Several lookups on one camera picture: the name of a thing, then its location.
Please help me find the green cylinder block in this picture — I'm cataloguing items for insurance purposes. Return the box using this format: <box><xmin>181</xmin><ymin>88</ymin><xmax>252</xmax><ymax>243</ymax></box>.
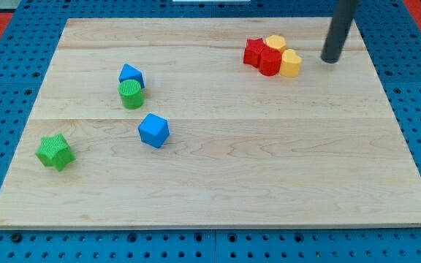
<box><xmin>118</xmin><ymin>80</ymin><xmax>144</xmax><ymax>110</ymax></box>

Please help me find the green star block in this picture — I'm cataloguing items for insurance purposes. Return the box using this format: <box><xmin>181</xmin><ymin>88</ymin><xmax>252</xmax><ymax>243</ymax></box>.
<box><xmin>35</xmin><ymin>133</ymin><xmax>76</xmax><ymax>171</ymax></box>

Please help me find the light wooden board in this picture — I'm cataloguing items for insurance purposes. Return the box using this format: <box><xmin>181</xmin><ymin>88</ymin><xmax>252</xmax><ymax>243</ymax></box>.
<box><xmin>0</xmin><ymin>18</ymin><xmax>421</xmax><ymax>230</ymax></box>

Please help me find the blue triangle block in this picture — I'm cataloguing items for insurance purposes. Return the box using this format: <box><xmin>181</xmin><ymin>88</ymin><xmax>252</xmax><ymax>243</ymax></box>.
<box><xmin>118</xmin><ymin>64</ymin><xmax>145</xmax><ymax>88</ymax></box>

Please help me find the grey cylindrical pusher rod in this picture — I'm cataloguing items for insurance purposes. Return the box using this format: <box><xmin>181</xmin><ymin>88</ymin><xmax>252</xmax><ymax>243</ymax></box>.
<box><xmin>321</xmin><ymin>0</ymin><xmax>360</xmax><ymax>64</ymax></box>

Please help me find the yellow heart block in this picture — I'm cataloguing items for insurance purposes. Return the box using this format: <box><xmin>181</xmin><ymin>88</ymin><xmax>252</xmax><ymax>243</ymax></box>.
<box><xmin>279</xmin><ymin>49</ymin><xmax>303</xmax><ymax>77</ymax></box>

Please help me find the red cylinder block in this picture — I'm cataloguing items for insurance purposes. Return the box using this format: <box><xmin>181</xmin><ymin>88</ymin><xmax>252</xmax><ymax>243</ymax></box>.
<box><xmin>259</xmin><ymin>47</ymin><xmax>281</xmax><ymax>76</ymax></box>

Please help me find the yellow hexagon block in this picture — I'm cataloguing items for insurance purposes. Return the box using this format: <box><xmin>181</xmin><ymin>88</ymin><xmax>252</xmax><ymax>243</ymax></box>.
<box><xmin>265</xmin><ymin>35</ymin><xmax>287</xmax><ymax>53</ymax></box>

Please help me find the red star block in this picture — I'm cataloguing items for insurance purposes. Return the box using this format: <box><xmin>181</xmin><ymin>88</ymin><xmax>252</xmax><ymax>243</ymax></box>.
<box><xmin>243</xmin><ymin>38</ymin><xmax>265</xmax><ymax>68</ymax></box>

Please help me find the blue cube block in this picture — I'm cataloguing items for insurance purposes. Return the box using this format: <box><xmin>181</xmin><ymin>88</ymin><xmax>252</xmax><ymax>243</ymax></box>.
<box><xmin>138</xmin><ymin>113</ymin><xmax>170</xmax><ymax>148</ymax></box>

